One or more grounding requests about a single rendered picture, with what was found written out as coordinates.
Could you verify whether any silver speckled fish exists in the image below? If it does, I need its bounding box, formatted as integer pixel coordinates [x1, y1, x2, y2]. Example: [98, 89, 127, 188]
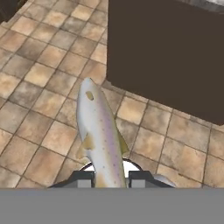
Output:
[75, 76, 130, 189]

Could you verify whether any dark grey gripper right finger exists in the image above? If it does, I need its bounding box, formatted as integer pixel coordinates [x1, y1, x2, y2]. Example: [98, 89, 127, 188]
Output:
[128, 170, 178, 189]

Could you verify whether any dark brown kitchen cabinet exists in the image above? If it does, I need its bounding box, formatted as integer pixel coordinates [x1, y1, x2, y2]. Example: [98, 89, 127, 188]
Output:
[106, 0, 224, 127]

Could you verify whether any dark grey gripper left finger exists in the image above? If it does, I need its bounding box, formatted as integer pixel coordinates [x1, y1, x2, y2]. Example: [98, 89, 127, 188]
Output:
[47, 170, 96, 189]

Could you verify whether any dark cabinet corner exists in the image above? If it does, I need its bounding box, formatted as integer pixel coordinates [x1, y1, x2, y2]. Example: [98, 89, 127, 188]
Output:
[0, 0, 28, 25]

